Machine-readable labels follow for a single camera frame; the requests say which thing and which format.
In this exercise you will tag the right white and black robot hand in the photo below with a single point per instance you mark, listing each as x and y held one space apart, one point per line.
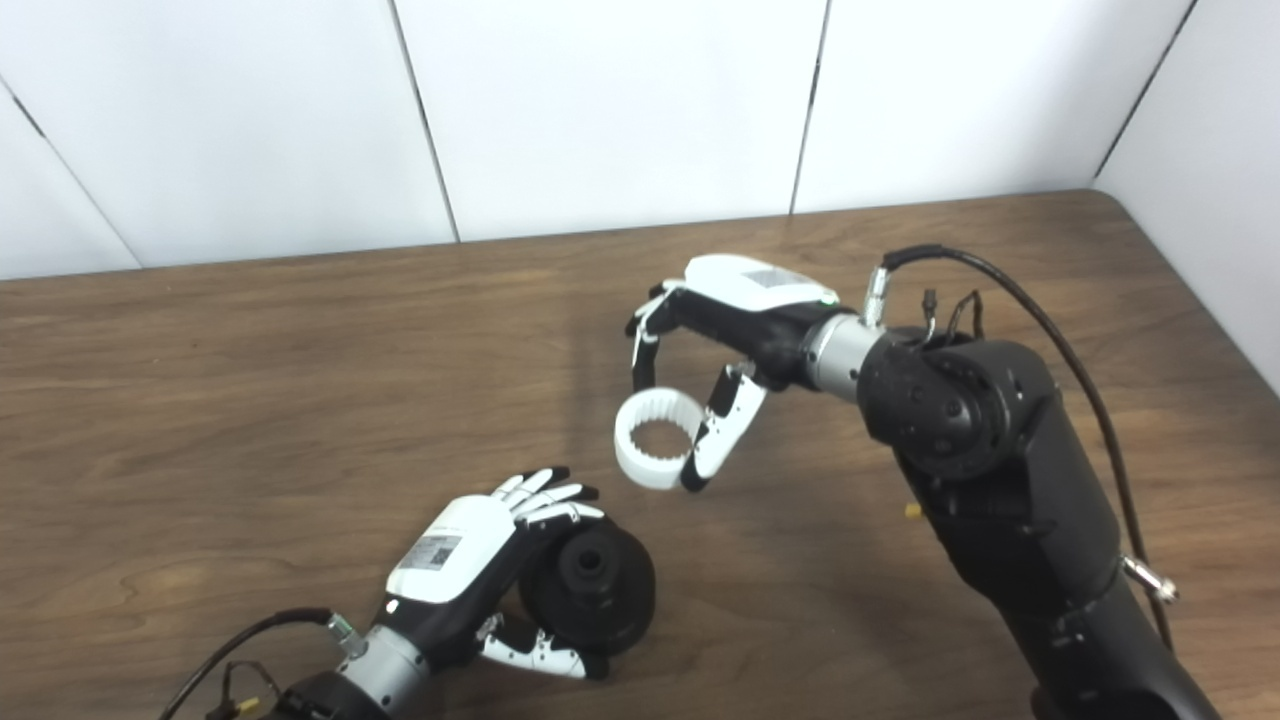
750 300

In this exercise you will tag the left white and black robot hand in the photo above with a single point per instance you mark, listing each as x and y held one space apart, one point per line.
455 560

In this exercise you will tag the round black stepped part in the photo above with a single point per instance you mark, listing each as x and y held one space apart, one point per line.
610 600

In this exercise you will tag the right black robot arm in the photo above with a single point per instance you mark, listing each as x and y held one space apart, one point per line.
1000 480

